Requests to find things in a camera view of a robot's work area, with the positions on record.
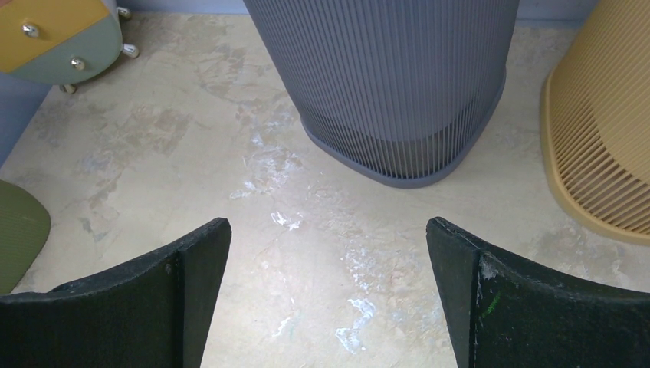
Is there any yellow slatted plastic basket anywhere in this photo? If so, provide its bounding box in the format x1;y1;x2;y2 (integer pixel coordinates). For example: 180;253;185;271
540;1;649;245

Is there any olive green slatted basket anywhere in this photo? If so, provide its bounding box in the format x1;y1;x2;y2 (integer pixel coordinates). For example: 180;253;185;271
1;180;51;294

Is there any grey slatted plastic basket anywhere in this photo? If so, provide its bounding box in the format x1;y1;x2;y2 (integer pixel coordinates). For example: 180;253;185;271
245;0;519;189

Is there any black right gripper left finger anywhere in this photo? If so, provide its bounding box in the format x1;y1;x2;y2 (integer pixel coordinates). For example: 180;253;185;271
1;218;231;367

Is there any white cylindrical bin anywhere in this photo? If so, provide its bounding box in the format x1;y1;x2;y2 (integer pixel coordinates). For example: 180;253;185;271
1;0;140;94

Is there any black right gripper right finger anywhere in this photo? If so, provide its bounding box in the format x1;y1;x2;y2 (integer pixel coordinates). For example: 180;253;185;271
426;217;649;367

